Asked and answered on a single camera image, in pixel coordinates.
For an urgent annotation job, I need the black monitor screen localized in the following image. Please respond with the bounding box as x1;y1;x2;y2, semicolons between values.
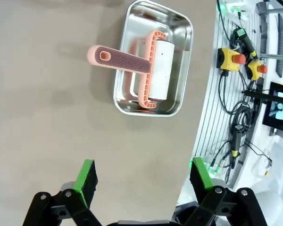
261;81;283;132

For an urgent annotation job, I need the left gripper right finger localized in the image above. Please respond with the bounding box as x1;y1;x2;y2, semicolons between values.
176;157;269;226

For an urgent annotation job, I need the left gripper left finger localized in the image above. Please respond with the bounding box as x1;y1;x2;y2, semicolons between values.
22;159;104;226

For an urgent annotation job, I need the black yellow handheld enabling switch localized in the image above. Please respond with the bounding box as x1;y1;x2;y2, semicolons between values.
230;124;247;158

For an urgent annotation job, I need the rectangular stainless steel tray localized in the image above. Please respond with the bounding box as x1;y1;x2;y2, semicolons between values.
113;0;194;117

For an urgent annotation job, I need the black keyboard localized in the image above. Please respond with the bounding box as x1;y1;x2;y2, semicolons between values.
275;13;283;78

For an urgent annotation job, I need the pink lint roller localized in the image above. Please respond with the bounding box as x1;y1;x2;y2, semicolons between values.
86;30;175;111

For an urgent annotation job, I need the black cable bundle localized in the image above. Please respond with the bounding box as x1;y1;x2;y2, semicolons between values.
218;70;260;132

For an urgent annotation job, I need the black green handheld enabling switch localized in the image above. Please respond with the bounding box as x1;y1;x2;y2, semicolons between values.
231;27;260;59

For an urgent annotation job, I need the yellow emergency stop button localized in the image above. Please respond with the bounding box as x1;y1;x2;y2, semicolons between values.
247;58;268;81
216;47;247;72

